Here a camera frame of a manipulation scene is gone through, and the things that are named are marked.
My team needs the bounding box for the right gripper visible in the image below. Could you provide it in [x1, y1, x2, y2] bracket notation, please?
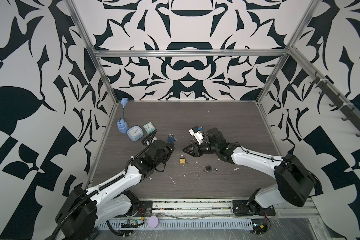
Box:
[182, 140, 220, 158]

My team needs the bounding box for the blue padlock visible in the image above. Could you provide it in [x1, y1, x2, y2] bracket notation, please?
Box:
[167, 134, 177, 143]

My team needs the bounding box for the brass padlock with key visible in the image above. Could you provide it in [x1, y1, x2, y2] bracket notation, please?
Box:
[179, 155, 187, 164]

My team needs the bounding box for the black padlock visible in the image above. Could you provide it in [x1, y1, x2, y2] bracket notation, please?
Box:
[203, 165, 218, 174]

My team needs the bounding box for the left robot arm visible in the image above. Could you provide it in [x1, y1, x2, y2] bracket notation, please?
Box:
[48, 132, 175, 240]

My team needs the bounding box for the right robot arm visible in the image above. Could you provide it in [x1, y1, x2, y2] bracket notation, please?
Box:
[183, 142, 322, 217]

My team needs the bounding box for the mint green alarm clock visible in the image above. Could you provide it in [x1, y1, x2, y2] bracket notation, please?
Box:
[143, 122, 156, 134]

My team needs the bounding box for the light blue alarm clock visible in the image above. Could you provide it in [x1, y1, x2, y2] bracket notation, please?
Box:
[127, 126, 144, 142]

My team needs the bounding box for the blue flower toy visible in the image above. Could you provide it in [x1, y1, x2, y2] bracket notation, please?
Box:
[117, 98, 129, 134]

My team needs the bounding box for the purple round lid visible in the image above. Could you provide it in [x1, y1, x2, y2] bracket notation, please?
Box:
[148, 215, 160, 229]

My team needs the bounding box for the green circuit board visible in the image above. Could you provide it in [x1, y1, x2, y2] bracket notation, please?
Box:
[250, 219, 271, 235]

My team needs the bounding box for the black hook rack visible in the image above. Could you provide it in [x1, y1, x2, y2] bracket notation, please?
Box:
[310, 71, 360, 138]

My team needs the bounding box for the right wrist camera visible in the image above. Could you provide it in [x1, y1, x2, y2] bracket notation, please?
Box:
[189, 126, 209, 145]

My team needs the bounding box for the white cable duct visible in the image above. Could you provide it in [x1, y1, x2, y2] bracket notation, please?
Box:
[110, 219, 253, 231]

